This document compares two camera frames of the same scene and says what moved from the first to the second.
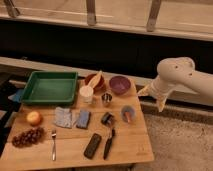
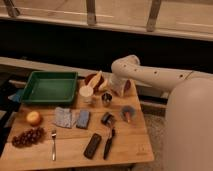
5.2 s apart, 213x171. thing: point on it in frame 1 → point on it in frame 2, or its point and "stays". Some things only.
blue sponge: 83,119 stays
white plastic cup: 86,94 stays
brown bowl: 100,83 stays
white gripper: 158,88 → 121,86
